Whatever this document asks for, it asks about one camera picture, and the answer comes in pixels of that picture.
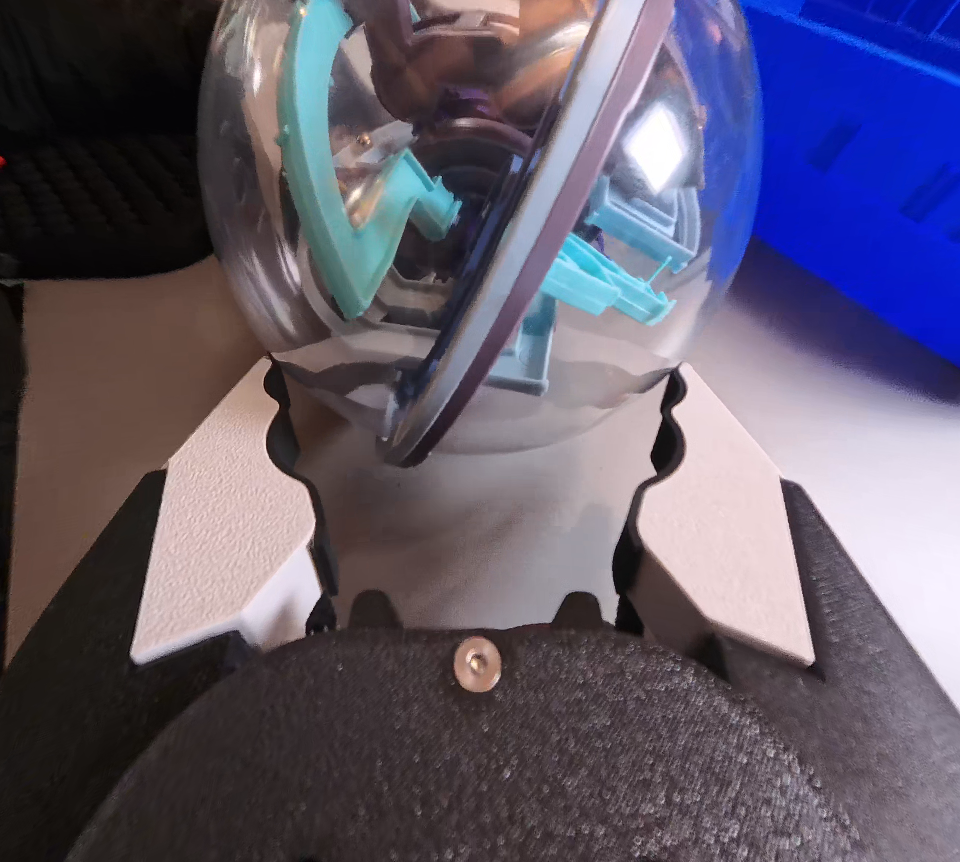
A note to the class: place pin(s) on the person's left forearm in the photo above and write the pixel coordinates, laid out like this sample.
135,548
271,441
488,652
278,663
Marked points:
105,52

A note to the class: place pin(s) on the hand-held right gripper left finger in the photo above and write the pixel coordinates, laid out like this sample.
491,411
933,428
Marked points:
225,540

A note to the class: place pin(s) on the clear maze ball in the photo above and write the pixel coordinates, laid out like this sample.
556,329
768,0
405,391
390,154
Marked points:
480,172

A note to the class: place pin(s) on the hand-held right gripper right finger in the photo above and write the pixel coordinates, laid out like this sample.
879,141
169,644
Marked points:
728,540

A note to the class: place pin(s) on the black mesh chair seat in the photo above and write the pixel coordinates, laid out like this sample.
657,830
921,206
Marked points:
105,209

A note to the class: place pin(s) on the blue plastic tray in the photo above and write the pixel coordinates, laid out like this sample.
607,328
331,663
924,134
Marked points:
870,112

